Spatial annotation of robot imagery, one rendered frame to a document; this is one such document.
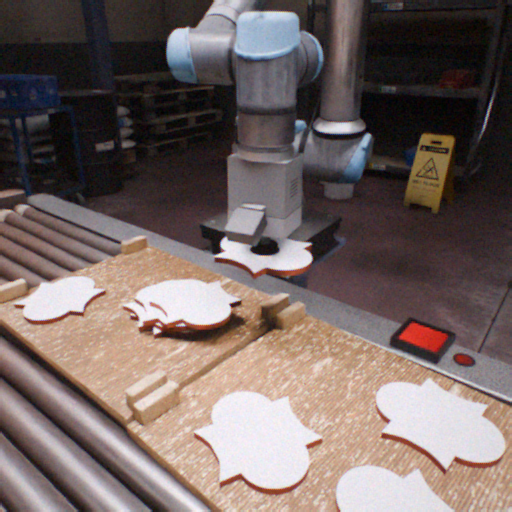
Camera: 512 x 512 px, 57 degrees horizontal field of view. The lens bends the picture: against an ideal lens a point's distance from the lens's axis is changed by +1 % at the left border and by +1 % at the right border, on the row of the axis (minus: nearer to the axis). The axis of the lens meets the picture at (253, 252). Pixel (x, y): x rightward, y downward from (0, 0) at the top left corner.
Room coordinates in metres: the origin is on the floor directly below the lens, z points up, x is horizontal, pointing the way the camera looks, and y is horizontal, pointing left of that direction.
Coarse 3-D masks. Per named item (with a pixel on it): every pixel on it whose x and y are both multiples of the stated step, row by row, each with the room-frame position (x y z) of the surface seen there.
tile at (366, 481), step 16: (352, 480) 0.35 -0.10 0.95; (368, 480) 0.35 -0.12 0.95; (384, 480) 0.35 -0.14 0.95; (400, 480) 0.35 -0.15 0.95; (416, 480) 0.35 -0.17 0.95; (336, 496) 0.33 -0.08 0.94; (352, 496) 0.33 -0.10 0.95; (368, 496) 0.33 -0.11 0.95; (384, 496) 0.33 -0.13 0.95; (400, 496) 0.33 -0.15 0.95; (416, 496) 0.33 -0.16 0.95; (432, 496) 0.33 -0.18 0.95
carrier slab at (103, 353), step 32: (128, 256) 0.91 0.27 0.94; (160, 256) 0.91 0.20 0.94; (32, 288) 0.77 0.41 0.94; (96, 288) 0.77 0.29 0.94; (128, 288) 0.77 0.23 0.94; (224, 288) 0.77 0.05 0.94; (0, 320) 0.67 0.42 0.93; (64, 320) 0.66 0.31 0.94; (96, 320) 0.66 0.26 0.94; (128, 320) 0.66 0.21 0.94; (256, 320) 0.66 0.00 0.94; (64, 352) 0.58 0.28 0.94; (96, 352) 0.58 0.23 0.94; (128, 352) 0.58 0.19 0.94; (160, 352) 0.57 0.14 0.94; (192, 352) 0.57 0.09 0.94; (224, 352) 0.58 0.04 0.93; (96, 384) 0.51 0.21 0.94; (128, 384) 0.50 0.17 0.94; (128, 416) 0.45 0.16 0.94
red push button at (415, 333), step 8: (408, 328) 0.65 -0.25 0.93; (416, 328) 0.65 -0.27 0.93; (424, 328) 0.65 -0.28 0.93; (400, 336) 0.63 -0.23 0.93; (408, 336) 0.63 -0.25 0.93; (416, 336) 0.63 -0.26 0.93; (424, 336) 0.63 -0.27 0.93; (432, 336) 0.63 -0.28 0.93; (440, 336) 0.63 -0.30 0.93; (424, 344) 0.61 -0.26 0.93; (432, 344) 0.61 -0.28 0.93; (440, 344) 0.61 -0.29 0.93
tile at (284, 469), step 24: (216, 408) 0.45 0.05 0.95; (240, 408) 0.45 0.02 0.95; (264, 408) 0.45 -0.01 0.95; (288, 408) 0.45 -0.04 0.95; (216, 432) 0.41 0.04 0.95; (240, 432) 0.41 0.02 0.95; (264, 432) 0.41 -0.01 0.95; (288, 432) 0.41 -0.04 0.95; (312, 432) 0.41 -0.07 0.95; (216, 456) 0.38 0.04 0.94; (240, 456) 0.38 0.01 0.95; (264, 456) 0.38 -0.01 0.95; (288, 456) 0.38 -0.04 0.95; (264, 480) 0.35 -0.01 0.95; (288, 480) 0.35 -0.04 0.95
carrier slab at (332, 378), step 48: (288, 336) 0.62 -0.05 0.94; (336, 336) 0.62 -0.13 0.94; (192, 384) 0.50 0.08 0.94; (240, 384) 0.50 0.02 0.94; (288, 384) 0.50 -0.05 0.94; (336, 384) 0.50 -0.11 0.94; (384, 384) 0.51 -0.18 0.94; (144, 432) 0.42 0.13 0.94; (192, 432) 0.42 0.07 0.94; (336, 432) 0.42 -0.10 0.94; (192, 480) 0.35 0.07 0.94; (240, 480) 0.35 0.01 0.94; (336, 480) 0.36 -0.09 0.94; (432, 480) 0.36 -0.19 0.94; (480, 480) 0.36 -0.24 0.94
